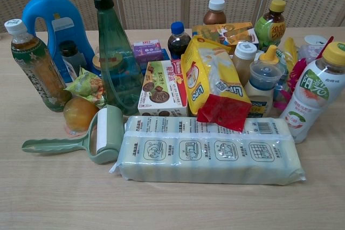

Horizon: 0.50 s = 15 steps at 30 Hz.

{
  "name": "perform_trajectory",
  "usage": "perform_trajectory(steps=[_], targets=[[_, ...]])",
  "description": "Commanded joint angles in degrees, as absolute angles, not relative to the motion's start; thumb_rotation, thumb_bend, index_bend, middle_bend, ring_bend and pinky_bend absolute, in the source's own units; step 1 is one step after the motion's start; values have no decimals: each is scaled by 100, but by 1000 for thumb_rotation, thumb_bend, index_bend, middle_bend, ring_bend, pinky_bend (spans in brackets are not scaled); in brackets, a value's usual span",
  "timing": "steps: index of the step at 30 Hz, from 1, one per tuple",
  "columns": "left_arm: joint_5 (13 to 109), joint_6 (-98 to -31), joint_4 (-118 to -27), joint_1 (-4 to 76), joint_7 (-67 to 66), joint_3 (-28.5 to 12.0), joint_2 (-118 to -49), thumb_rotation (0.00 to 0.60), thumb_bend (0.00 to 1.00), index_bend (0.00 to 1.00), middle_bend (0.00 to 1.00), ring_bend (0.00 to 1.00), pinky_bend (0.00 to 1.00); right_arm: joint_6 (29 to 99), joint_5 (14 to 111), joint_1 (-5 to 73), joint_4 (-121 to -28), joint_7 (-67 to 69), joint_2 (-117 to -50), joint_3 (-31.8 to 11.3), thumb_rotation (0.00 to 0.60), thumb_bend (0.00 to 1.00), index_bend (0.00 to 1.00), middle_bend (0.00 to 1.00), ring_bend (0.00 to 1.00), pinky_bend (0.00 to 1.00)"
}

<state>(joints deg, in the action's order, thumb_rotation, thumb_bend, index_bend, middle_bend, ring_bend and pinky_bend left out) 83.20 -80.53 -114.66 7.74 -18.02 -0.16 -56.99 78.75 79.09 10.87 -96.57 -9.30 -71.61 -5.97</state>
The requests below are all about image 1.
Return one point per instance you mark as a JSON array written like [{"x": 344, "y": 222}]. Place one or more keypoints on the yellow orange biscuit box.
[{"x": 229, "y": 34}]

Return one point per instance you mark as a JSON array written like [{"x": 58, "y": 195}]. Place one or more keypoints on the green label bottle yellow cap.
[{"x": 270, "y": 26}]

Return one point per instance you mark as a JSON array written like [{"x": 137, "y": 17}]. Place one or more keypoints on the blue detergent pump bottle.
[{"x": 56, "y": 12}]

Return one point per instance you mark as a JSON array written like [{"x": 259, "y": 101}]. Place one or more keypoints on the cola bottle blue cap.
[{"x": 178, "y": 42}]

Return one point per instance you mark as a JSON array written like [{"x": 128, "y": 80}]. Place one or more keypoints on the white lidded cup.
[{"x": 312, "y": 45}]

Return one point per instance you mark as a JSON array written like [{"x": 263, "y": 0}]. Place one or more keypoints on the mayonnaise squeeze bottle yellow nozzle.
[{"x": 262, "y": 84}]

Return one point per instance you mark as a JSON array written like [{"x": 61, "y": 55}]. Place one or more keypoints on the purple small box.
[{"x": 147, "y": 51}]

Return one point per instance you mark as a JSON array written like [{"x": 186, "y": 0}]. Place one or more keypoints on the chocolate cookie box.
[{"x": 164, "y": 90}]

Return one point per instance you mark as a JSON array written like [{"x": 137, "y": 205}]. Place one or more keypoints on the beige milk tea bottle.
[{"x": 242, "y": 63}]

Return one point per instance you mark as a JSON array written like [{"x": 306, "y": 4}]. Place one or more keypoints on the brown drink bottle white cap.
[{"x": 214, "y": 13}]

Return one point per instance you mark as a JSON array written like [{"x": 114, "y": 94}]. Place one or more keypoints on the green lint roller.
[{"x": 105, "y": 135}]

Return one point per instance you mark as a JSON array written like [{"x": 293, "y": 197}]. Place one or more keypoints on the green tea bottle white cap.
[{"x": 40, "y": 73}]

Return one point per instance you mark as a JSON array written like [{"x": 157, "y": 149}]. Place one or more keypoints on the orange fruit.
[{"x": 78, "y": 114}]

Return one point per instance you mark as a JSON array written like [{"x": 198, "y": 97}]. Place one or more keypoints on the green snack packet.
[{"x": 89, "y": 86}]

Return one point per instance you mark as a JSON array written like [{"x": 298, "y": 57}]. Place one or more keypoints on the small dark jar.
[{"x": 70, "y": 55}]

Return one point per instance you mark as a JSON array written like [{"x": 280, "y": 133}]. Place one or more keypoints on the green transparent spray bottle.
[{"x": 114, "y": 52}]

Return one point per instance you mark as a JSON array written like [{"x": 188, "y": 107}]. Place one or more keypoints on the sponge multipack in plastic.
[{"x": 207, "y": 152}]

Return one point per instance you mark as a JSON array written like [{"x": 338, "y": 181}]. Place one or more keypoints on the white yogurt drink yellow cap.
[{"x": 312, "y": 95}]

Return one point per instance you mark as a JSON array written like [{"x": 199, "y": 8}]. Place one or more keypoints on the yellow Lipo rusk bag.
[{"x": 213, "y": 79}]

